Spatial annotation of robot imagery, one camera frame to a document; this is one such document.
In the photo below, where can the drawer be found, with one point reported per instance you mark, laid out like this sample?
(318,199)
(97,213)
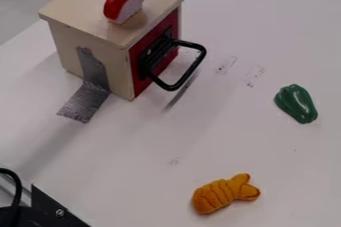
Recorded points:
(153,42)

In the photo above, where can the green toy pepper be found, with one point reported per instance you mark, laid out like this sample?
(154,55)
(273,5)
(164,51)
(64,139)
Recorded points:
(296,103)

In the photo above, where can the yellow plush fish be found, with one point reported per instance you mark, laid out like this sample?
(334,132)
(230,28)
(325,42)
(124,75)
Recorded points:
(222,194)

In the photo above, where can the cabinet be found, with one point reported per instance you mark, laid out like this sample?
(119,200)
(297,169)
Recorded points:
(84,15)

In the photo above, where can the red and white toy cheese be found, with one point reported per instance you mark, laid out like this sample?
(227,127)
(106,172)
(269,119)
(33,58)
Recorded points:
(122,3)

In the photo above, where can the grey tape strip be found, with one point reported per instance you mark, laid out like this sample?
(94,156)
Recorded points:
(86,95)

